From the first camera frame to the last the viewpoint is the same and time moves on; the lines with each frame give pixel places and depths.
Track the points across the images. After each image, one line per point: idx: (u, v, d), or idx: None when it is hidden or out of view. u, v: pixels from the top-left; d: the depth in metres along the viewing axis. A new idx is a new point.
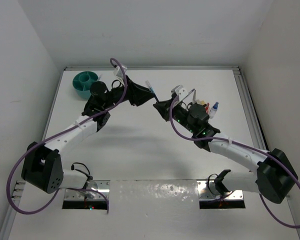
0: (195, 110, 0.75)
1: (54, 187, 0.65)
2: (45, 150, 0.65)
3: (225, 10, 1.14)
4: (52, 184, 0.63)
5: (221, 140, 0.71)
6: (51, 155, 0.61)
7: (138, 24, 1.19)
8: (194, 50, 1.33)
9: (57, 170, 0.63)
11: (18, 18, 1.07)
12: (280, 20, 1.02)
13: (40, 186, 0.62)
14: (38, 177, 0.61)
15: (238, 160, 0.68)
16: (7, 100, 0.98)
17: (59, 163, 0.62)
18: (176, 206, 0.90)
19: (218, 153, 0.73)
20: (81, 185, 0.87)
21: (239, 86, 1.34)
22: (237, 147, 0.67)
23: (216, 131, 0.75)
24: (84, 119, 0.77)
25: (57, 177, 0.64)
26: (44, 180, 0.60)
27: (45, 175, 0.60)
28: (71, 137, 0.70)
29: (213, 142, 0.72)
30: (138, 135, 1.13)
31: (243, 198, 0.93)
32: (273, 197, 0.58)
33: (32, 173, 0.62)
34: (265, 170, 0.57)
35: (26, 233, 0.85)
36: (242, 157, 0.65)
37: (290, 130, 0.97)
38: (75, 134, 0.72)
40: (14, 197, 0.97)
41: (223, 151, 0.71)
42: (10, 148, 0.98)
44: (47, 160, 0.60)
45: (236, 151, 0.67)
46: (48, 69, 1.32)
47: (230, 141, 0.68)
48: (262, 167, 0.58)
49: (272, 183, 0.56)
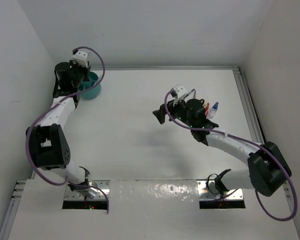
0: (192, 104, 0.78)
1: (67, 159, 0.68)
2: (43, 130, 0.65)
3: (225, 10, 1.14)
4: (65, 155, 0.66)
5: (217, 133, 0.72)
6: (54, 126, 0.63)
7: (139, 24, 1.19)
8: (194, 50, 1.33)
9: (63, 140, 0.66)
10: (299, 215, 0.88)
11: (18, 18, 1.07)
12: (280, 19, 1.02)
13: (56, 162, 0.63)
14: (48, 155, 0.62)
15: (232, 153, 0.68)
16: (7, 100, 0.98)
17: (61, 133, 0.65)
18: (176, 206, 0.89)
19: (216, 146, 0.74)
20: (81, 179, 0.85)
21: (239, 86, 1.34)
22: (232, 139, 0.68)
23: (215, 125, 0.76)
24: (62, 98, 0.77)
25: (65, 148, 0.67)
26: (56, 153, 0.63)
27: (56, 147, 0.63)
28: (60, 112, 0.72)
29: (211, 135, 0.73)
30: (138, 135, 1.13)
31: (243, 198, 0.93)
32: (264, 188, 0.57)
33: (42, 155, 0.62)
34: (255, 160, 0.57)
35: (26, 233, 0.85)
36: (236, 149, 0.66)
37: (290, 130, 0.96)
38: (62, 110, 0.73)
40: (14, 197, 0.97)
41: (218, 144, 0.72)
42: (10, 148, 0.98)
44: (53, 134, 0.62)
45: (230, 143, 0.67)
46: (47, 69, 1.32)
47: (226, 134, 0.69)
48: (253, 157, 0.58)
49: (262, 173, 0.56)
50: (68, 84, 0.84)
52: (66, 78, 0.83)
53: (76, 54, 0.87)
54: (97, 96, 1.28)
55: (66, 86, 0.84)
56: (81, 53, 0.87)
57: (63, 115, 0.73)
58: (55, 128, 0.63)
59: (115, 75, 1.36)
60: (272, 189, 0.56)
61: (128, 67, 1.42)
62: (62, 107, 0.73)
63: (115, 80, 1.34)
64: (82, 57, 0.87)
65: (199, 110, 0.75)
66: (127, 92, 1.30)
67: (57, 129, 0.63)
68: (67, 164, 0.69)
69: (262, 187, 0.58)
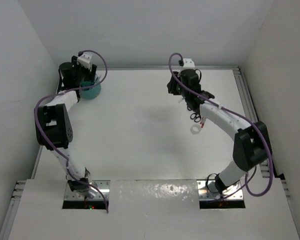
0: (187, 72, 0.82)
1: (70, 137, 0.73)
2: (49, 109, 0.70)
3: (224, 10, 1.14)
4: (68, 132, 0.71)
5: (211, 105, 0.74)
6: (60, 105, 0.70)
7: (138, 24, 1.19)
8: (194, 50, 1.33)
9: (67, 120, 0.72)
10: (299, 215, 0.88)
11: (18, 18, 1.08)
12: (280, 19, 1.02)
13: (61, 138, 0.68)
14: (54, 131, 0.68)
15: (222, 125, 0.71)
16: (7, 100, 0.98)
17: (66, 113, 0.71)
18: (176, 206, 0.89)
19: (207, 117, 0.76)
20: (79, 175, 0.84)
21: (239, 86, 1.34)
22: (224, 113, 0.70)
23: (211, 96, 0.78)
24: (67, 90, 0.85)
25: (69, 127, 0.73)
26: (61, 130, 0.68)
27: (61, 124, 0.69)
28: (65, 98, 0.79)
29: (205, 104, 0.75)
30: (139, 135, 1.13)
31: (242, 198, 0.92)
32: (243, 163, 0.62)
33: (48, 130, 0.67)
34: (242, 135, 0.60)
35: (26, 233, 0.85)
36: (227, 123, 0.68)
37: (290, 129, 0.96)
38: (67, 97, 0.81)
40: (14, 197, 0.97)
41: (210, 115, 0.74)
42: (10, 148, 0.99)
44: (60, 112, 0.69)
45: (221, 116, 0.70)
46: (48, 69, 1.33)
47: (220, 107, 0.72)
48: (241, 132, 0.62)
49: (245, 148, 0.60)
50: (71, 82, 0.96)
52: (69, 76, 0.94)
53: (81, 56, 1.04)
54: (97, 96, 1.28)
55: (70, 84, 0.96)
56: (86, 56, 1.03)
57: (67, 102, 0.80)
58: (61, 107, 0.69)
59: (115, 75, 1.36)
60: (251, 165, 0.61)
61: (127, 68, 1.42)
62: (66, 95, 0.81)
63: (115, 80, 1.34)
64: (85, 60, 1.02)
65: (194, 77, 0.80)
66: (127, 92, 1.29)
67: (62, 108, 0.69)
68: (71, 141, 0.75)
69: (243, 163, 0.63)
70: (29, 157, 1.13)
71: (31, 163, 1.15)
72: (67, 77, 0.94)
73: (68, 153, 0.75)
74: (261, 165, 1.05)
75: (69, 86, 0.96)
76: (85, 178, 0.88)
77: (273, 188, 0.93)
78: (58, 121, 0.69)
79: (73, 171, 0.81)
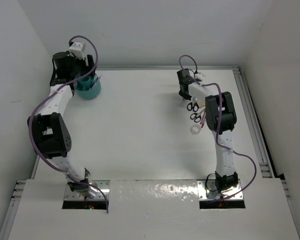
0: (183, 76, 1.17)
1: (69, 145, 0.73)
2: (43, 118, 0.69)
3: (224, 10, 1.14)
4: (66, 141, 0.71)
5: (197, 84, 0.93)
6: (55, 115, 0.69)
7: (139, 24, 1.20)
8: (193, 50, 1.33)
9: (64, 128, 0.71)
10: (299, 216, 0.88)
11: (18, 18, 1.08)
12: (280, 19, 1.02)
13: (59, 148, 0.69)
14: (51, 142, 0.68)
15: (201, 97, 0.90)
16: (7, 100, 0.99)
17: (62, 121, 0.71)
18: (176, 206, 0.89)
19: (193, 95, 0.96)
20: (81, 175, 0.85)
21: (239, 86, 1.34)
22: (203, 87, 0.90)
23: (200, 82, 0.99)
24: (59, 86, 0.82)
25: (67, 135, 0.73)
26: (59, 141, 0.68)
27: (58, 135, 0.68)
28: (59, 100, 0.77)
29: (191, 85, 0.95)
30: (138, 135, 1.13)
31: (243, 198, 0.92)
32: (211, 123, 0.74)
33: (45, 141, 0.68)
34: (209, 100, 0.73)
35: (26, 233, 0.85)
36: (203, 93, 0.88)
37: (290, 130, 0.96)
38: (60, 98, 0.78)
40: (14, 197, 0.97)
41: (195, 92, 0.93)
42: (10, 148, 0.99)
44: (55, 122, 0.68)
45: (200, 90, 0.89)
46: (48, 70, 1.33)
47: (201, 84, 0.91)
48: (209, 98, 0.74)
49: (211, 110, 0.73)
50: (65, 72, 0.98)
52: (63, 65, 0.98)
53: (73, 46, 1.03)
54: (97, 97, 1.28)
55: (63, 72, 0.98)
56: (76, 45, 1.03)
57: (61, 104, 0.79)
58: (56, 117, 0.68)
59: (115, 76, 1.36)
60: (215, 125, 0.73)
61: (127, 68, 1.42)
62: (60, 96, 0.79)
63: (114, 81, 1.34)
64: (77, 48, 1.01)
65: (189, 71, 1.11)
66: (127, 92, 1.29)
67: (58, 120, 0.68)
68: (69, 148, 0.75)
69: (210, 124, 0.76)
70: (29, 157, 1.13)
71: (31, 163, 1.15)
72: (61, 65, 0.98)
73: (68, 160, 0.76)
74: (261, 165, 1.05)
75: (62, 76, 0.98)
76: (86, 178, 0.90)
77: (272, 188, 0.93)
78: (54, 131, 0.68)
79: (73, 174, 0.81)
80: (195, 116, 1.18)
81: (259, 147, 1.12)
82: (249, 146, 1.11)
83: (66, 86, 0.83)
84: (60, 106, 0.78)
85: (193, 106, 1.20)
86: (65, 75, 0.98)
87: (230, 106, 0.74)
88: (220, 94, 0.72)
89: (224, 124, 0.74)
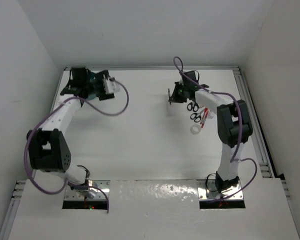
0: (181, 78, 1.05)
1: (67, 164, 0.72)
2: (43, 133, 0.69)
3: (224, 10, 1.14)
4: (64, 160, 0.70)
5: (204, 91, 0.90)
6: (55, 133, 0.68)
7: (139, 24, 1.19)
8: (193, 50, 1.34)
9: (63, 145, 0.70)
10: (299, 216, 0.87)
11: (18, 18, 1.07)
12: (280, 19, 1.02)
13: (55, 167, 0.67)
14: (48, 159, 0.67)
15: (211, 105, 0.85)
16: (8, 100, 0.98)
17: (62, 139, 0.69)
18: (176, 206, 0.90)
19: (201, 102, 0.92)
20: (82, 179, 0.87)
21: (239, 86, 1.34)
22: (212, 95, 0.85)
23: (206, 86, 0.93)
24: (67, 98, 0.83)
25: (66, 153, 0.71)
26: (55, 160, 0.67)
27: (55, 154, 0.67)
28: (63, 115, 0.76)
29: (199, 92, 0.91)
30: (138, 135, 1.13)
31: (243, 198, 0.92)
32: (225, 136, 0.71)
33: (41, 158, 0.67)
34: (223, 109, 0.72)
35: (26, 233, 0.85)
36: (214, 102, 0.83)
37: (290, 130, 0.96)
38: (65, 111, 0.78)
40: (14, 197, 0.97)
41: (203, 99, 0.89)
42: (10, 148, 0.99)
44: (54, 139, 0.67)
45: (210, 97, 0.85)
46: (48, 70, 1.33)
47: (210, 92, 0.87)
48: (223, 107, 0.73)
49: (224, 120, 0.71)
50: (78, 83, 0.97)
52: (79, 76, 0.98)
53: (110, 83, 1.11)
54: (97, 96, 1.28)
55: (76, 83, 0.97)
56: (114, 86, 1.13)
57: (65, 119, 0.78)
58: (56, 135, 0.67)
59: (115, 75, 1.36)
60: (230, 138, 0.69)
61: (127, 68, 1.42)
62: (65, 110, 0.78)
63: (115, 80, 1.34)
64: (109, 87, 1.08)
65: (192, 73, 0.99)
66: (127, 91, 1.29)
67: (58, 139, 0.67)
68: (67, 167, 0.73)
69: (224, 136, 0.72)
70: None
71: None
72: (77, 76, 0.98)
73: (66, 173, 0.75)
74: (261, 165, 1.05)
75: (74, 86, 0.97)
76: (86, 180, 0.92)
77: (272, 188, 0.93)
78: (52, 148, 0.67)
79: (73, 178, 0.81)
80: (195, 116, 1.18)
81: (259, 148, 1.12)
82: (249, 146, 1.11)
83: (73, 99, 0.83)
84: (64, 120, 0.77)
85: (193, 106, 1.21)
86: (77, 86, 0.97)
87: (245, 115, 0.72)
88: (236, 103, 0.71)
89: (240, 136, 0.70)
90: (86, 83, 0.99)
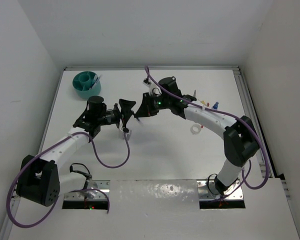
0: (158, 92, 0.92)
1: (51, 200, 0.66)
2: (41, 161, 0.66)
3: (224, 10, 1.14)
4: (50, 196, 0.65)
5: (195, 107, 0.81)
6: (49, 165, 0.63)
7: (138, 24, 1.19)
8: (193, 50, 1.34)
9: (54, 181, 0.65)
10: (299, 216, 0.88)
11: (18, 18, 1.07)
12: (280, 19, 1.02)
13: (38, 201, 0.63)
14: (33, 190, 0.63)
15: (209, 125, 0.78)
16: (7, 100, 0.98)
17: (55, 174, 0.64)
18: (176, 205, 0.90)
19: (192, 119, 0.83)
20: (81, 185, 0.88)
21: (239, 86, 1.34)
22: (208, 112, 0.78)
23: (193, 99, 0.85)
24: (76, 131, 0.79)
25: (54, 189, 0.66)
26: (40, 195, 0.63)
27: (41, 188, 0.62)
28: (66, 148, 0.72)
29: (189, 108, 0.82)
30: (138, 135, 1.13)
31: (242, 198, 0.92)
32: (236, 159, 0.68)
33: (28, 187, 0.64)
34: (231, 133, 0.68)
35: (26, 232, 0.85)
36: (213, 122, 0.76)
37: (290, 130, 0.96)
38: (69, 145, 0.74)
40: (14, 197, 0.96)
41: (196, 117, 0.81)
42: (10, 148, 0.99)
44: (43, 172, 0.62)
45: (207, 117, 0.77)
46: (48, 70, 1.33)
47: (203, 108, 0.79)
48: (229, 130, 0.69)
49: (235, 145, 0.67)
50: (92, 116, 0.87)
52: (95, 110, 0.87)
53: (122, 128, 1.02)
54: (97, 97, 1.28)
55: (91, 116, 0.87)
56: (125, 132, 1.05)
57: (67, 152, 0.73)
58: (49, 168, 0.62)
59: (115, 75, 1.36)
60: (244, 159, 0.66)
61: (127, 68, 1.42)
62: (69, 142, 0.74)
63: (114, 81, 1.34)
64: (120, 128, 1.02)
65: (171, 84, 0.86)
66: (127, 91, 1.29)
67: (49, 173, 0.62)
68: (52, 203, 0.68)
69: (234, 158, 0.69)
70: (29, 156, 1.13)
71: None
72: (92, 111, 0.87)
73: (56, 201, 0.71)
74: (261, 165, 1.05)
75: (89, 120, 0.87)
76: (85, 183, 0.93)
77: (272, 189, 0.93)
78: (41, 181, 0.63)
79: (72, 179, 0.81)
80: None
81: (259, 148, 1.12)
82: None
83: (83, 134, 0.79)
84: (66, 154, 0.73)
85: None
86: (91, 120, 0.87)
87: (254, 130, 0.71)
88: (244, 122, 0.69)
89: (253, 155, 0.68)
90: (101, 115, 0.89)
